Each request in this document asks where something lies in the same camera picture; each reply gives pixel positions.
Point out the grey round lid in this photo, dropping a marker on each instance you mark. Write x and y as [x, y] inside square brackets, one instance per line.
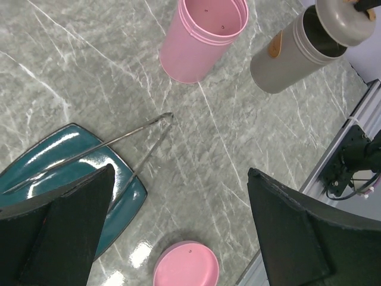
[343, 23]

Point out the pink cylindrical container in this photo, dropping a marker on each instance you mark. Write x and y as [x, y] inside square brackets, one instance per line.
[199, 34]

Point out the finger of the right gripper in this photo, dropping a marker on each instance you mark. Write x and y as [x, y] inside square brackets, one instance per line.
[365, 5]

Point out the teal square plate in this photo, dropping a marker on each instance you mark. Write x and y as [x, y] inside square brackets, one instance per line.
[129, 193]

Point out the aluminium frame rail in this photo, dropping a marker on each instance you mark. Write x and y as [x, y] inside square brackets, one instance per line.
[367, 115]

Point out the pink round lid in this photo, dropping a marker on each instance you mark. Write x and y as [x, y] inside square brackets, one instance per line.
[186, 263]

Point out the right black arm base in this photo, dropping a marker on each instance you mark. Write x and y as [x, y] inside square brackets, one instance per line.
[357, 152]

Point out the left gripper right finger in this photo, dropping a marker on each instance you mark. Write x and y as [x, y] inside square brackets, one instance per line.
[306, 242]

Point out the grey cylindrical container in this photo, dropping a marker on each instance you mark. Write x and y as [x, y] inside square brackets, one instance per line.
[301, 48]

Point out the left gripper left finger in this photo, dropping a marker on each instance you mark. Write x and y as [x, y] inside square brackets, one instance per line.
[51, 239]

